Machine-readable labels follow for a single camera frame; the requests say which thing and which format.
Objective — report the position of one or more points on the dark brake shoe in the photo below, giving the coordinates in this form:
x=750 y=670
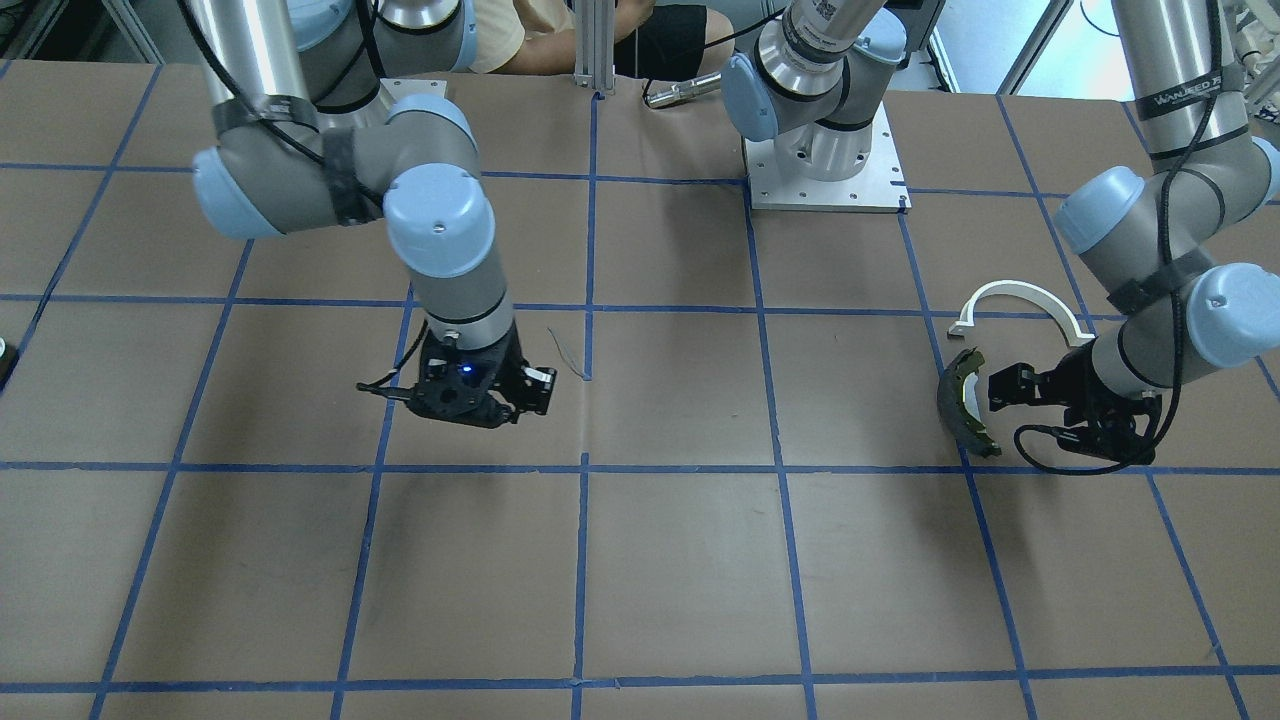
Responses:
x=957 y=404

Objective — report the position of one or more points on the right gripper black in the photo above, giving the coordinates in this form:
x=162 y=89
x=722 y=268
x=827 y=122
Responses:
x=507 y=367

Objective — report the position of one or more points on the seated person beige shirt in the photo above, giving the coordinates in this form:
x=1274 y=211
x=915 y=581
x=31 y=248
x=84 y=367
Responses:
x=670 y=43

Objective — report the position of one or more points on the aluminium frame post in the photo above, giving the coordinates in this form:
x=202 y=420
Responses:
x=594 y=45

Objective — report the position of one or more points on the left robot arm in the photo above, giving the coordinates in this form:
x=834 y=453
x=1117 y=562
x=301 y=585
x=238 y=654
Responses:
x=819 y=71

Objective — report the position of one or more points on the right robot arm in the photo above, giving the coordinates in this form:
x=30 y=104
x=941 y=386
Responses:
x=311 y=136

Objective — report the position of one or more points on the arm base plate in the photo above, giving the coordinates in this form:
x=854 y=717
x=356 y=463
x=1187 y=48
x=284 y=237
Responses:
x=814 y=168
x=395 y=89

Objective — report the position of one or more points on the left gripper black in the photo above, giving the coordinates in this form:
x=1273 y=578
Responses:
x=1078 y=380

